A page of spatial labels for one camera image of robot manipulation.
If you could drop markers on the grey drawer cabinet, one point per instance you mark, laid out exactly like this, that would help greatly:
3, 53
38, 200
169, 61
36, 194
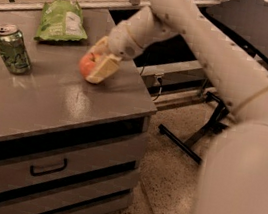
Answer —
52, 113

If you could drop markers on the green soda can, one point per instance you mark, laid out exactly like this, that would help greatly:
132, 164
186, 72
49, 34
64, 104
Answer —
13, 51

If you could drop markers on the red apple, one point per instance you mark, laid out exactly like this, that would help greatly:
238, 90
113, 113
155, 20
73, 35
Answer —
86, 64

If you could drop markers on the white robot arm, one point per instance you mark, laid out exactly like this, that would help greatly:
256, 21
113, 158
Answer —
234, 172

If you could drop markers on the green chip bag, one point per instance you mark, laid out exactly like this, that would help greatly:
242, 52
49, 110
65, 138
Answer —
61, 20

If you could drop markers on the black folding stand table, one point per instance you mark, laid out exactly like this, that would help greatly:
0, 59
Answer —
254, 27

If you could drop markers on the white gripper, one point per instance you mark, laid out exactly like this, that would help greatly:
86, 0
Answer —
123, 43

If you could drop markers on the black drawer handle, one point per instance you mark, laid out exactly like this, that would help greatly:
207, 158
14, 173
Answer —
41, 170

